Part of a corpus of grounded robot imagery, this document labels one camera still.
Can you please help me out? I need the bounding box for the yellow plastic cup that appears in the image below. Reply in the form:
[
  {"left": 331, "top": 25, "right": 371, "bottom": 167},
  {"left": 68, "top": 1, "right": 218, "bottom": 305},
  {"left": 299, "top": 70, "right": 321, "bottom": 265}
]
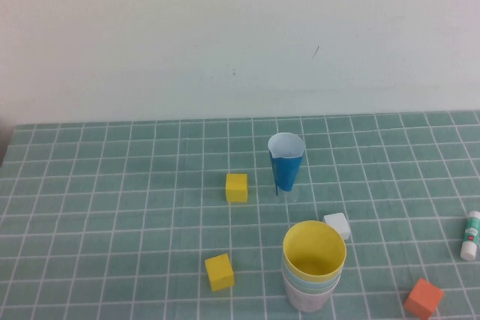
[{"left": 282, "top": 220, "right": 347, "bottom": 282}]

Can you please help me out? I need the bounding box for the light blue plastic cup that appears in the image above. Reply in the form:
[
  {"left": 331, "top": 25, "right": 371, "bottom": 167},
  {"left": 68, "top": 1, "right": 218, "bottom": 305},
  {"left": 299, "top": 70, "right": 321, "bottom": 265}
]
[{"left": 281, "top": 256, "right": 342, "bottom": 288}]

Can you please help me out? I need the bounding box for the green plastic cup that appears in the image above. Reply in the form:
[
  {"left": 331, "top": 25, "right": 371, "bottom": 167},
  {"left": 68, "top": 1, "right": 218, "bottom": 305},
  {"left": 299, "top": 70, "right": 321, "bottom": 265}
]
[{"left": 281, "top": 265, "right": 341, "bottom": 295}]

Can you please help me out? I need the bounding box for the yellow foam cube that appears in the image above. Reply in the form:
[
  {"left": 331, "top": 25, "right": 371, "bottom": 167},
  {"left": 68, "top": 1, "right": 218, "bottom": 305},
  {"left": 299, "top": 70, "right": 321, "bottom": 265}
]
[
  {"left": 225, "top": 173, "right": 249, "bottom": 203},
  {"left": 204, "top": 253, "right": 236, "bottom": 293}
]

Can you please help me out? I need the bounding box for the blue paper cone cup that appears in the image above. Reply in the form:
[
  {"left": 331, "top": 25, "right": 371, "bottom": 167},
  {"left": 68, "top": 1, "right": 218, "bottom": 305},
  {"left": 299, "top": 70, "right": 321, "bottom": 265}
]
[{"left": 267, "top": 132, "right": 306, "bottom": 196}]

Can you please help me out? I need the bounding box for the clear plastic cone stand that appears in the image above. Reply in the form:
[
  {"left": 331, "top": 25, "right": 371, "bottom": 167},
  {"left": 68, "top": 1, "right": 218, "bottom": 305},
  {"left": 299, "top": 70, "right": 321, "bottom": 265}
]
[{"left": 276, "top": 184, "right": 300, "bottom": 203}]

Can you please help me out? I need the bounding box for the white foam cube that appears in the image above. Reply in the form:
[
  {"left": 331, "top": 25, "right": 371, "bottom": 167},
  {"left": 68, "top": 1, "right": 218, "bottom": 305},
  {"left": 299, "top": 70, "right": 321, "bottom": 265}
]
[{"left": 322, "top": 212, "right": 353, "bottom": 243}]

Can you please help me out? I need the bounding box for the green checkered tablecloth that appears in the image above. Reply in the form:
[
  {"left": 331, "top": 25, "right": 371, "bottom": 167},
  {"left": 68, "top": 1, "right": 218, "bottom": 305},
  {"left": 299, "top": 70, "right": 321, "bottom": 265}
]
[{"left": 0, "top": 110, "right": 480, "bottom": 320}]

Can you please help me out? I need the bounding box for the pink plastic cup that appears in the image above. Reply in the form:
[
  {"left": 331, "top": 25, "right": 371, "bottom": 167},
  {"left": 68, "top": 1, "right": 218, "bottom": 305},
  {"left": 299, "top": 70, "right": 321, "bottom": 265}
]
[{"left": 282, "top": 273, "right": 341, "bottom": 313}]

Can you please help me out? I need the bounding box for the orange foam cube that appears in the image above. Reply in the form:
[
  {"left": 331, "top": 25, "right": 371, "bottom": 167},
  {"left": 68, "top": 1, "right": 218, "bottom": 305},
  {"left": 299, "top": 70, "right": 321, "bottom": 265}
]
[{"left": 403, "top": 277, "right": 446, "bottom": 320}]

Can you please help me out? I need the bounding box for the white green glue stick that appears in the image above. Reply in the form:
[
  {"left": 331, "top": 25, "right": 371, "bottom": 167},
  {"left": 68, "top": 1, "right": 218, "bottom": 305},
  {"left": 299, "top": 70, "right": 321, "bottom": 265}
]
[{"left": 460, "top": 211, "right": 480, "bottom": 262}]

